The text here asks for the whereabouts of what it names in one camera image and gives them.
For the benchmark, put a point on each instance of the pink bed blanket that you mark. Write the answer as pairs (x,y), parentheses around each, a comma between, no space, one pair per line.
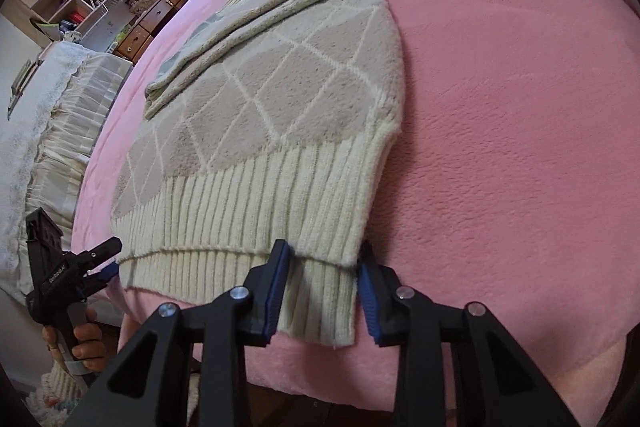
(500,107)

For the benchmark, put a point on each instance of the diamond pattern knit sweater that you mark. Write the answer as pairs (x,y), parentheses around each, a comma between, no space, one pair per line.
(280,107)

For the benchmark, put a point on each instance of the wooden desk with drawers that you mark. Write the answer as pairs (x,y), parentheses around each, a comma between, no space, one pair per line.
(150,22)

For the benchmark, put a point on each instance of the row of books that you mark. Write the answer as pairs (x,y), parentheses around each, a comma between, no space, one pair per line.
(22,82)

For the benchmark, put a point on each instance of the white lace furniture cover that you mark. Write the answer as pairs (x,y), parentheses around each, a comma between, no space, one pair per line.
(45,147)

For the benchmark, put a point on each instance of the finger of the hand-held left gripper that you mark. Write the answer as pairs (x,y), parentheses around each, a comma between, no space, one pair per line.
(102,251)
(107,274)

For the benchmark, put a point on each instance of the person's left hand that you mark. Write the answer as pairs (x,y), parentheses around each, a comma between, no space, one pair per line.
(90,342)

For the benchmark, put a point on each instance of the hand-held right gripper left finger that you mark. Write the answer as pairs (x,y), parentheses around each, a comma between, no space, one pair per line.
(277,292)

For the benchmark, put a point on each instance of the person's left forearm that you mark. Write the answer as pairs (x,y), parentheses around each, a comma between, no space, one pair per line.
(62,382)

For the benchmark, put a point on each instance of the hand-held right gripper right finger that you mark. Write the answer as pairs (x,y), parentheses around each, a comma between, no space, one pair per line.
(370,302)

